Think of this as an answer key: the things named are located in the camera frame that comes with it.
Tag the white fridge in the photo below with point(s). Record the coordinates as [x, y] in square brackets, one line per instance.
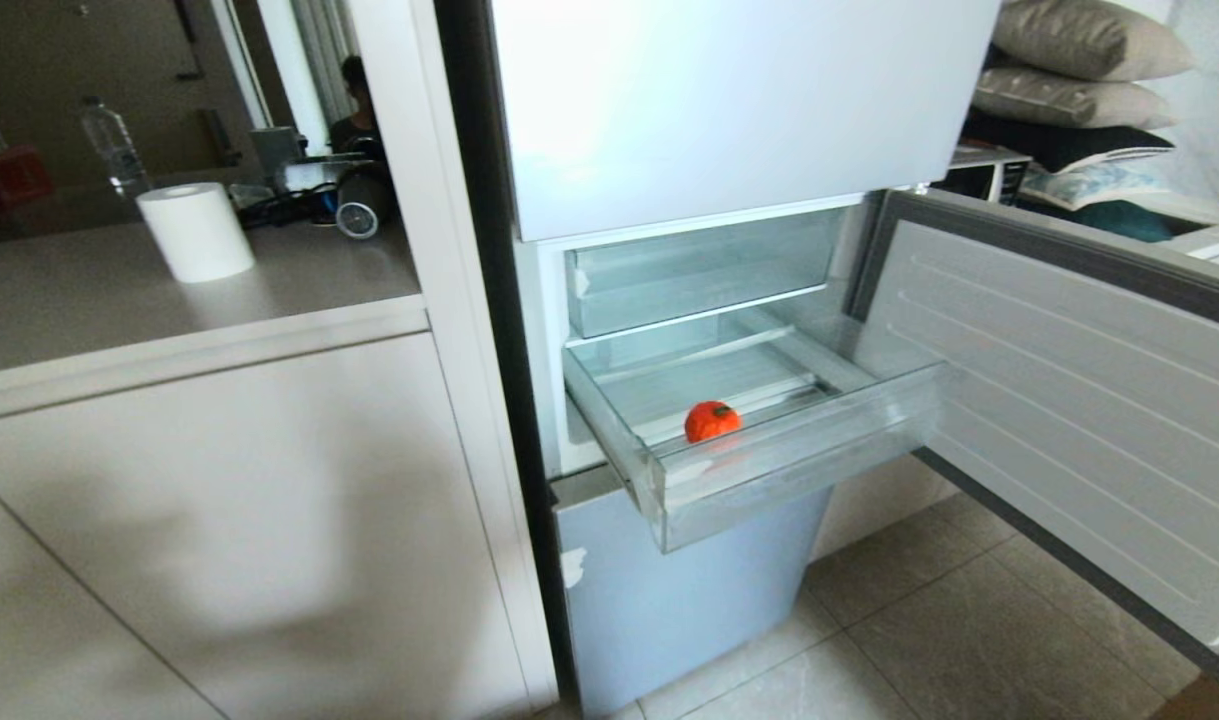
[569, 330]

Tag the clear plastic fridge drawer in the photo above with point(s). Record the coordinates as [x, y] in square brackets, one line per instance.
[769, 440]
[699, 275]

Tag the pale blue fridge door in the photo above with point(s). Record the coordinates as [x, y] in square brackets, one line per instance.
[659, 600]

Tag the closed fridge door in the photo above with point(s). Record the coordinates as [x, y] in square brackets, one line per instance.
[729, 100]

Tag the open fridge door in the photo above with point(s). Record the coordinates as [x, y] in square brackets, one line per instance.
[1079, 400]

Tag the red tomato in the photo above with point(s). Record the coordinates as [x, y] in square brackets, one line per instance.
[711, 421]

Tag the round black gauge device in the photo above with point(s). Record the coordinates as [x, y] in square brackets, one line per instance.
[361, 210]

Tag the person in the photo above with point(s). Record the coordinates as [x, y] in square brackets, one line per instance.
[357, 112]

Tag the beige kitchen counter cabinet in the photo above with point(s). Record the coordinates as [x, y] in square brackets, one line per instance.
[219, 480]

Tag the white paper towel roll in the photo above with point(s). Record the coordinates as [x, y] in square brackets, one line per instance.
[197, 232]

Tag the patterned folded blanket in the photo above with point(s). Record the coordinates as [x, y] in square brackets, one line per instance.
[1089, 178]

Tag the clear plastic water bottle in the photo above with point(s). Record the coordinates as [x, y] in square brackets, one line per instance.
[115, 146]

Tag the red box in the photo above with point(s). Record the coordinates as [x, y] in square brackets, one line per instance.
[7, 180]

